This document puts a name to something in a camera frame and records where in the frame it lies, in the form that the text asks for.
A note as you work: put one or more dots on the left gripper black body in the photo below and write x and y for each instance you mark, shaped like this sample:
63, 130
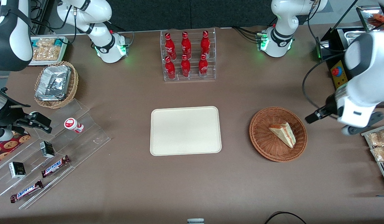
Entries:
328, 108

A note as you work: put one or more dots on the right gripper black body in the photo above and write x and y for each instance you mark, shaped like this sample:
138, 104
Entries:
6, 115

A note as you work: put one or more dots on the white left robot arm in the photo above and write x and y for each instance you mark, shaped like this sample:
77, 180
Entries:
366, 77

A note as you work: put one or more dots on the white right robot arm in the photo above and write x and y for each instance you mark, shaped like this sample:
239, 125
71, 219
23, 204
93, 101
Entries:
98, 11

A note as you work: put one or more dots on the triangular wrapped sandwich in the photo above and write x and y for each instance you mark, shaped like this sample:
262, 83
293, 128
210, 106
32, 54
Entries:
283, 133

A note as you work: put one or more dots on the grey snack tray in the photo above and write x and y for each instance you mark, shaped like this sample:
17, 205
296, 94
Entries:
366, 134

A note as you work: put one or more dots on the light wicker basket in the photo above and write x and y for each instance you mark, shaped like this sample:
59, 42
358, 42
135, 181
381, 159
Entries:
74, 84

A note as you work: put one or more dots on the round brown wicker basket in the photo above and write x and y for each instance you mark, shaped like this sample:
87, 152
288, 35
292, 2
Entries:
263, 140

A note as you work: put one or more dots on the white snack tray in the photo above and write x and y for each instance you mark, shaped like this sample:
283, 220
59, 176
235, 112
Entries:
63, 49

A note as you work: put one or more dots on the cream plastic tray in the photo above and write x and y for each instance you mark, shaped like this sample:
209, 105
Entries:
185, 130

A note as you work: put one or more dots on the small black carton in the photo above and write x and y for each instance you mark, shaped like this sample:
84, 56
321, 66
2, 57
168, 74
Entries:
17, 170
47, 149

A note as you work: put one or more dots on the red cookie box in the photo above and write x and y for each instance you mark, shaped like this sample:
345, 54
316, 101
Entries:
8, 146

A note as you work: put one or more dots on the yellow emergency stop box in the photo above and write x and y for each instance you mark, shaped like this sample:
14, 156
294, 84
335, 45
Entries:
339, 76

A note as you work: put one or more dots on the red white lidded jar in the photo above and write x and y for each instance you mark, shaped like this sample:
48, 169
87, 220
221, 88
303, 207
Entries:
72, 124

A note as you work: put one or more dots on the silver foil pack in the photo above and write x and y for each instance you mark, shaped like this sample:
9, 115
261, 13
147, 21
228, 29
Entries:
56, 69
52, 88

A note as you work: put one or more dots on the Snickers chocolate bar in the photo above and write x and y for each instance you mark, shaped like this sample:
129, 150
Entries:
26, 191
55, 166

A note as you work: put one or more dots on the clear acrylic stepped display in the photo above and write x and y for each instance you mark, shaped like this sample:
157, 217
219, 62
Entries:
86, 140

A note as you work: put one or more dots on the clear bag of snacks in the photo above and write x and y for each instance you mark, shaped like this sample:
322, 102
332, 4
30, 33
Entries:
47, 53
381, 153
44, 42
380, 138

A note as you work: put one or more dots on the black equipment box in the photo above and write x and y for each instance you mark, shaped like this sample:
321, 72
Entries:
335, 40

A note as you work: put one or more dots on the shiny metal pan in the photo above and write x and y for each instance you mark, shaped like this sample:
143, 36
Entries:
353, 34

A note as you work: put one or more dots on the thin black rod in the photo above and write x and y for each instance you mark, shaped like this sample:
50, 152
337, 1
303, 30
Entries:
345, 15

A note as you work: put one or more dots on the red cola bottle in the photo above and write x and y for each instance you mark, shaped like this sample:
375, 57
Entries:
185, 67
169, 46
170, 69
203, 67
205, 44
186, 45

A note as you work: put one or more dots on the clear acrylic bottle rack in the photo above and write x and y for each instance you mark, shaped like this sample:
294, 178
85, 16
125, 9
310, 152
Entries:
193, 77

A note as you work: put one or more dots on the grey white cylindrical object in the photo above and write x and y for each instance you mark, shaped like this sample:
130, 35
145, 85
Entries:
195, 221

